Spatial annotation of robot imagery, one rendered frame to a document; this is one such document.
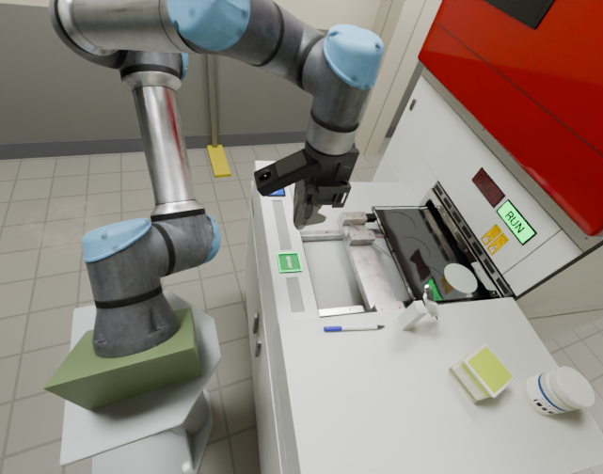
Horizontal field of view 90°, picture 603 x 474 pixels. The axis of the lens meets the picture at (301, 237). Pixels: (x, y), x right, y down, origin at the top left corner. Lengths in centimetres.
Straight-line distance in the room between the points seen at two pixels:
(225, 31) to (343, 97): 16
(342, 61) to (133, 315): 53
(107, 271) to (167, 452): 108
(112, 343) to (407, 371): 57
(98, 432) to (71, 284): 129
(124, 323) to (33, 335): 131
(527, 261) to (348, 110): 65
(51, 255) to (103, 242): 155
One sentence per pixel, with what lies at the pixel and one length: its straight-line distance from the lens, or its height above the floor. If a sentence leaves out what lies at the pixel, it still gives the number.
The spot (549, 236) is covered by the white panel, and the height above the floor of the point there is 114.
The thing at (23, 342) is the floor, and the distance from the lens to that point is 193.
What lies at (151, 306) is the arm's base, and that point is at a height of 101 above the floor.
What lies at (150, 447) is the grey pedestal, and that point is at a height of 2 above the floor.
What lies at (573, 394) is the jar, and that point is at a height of 106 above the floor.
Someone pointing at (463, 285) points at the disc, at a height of 90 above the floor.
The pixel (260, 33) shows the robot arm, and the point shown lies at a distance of 41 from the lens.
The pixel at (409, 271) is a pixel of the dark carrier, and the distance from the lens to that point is 93.
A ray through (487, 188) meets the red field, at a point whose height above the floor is 110.
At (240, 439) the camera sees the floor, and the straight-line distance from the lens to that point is 158.
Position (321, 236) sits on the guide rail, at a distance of 97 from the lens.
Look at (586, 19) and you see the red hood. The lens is 89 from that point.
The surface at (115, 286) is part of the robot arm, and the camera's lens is 63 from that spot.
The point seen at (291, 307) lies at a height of 96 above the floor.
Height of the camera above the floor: 157
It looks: 50 degrees down
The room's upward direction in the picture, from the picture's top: 16 degrees clockwise
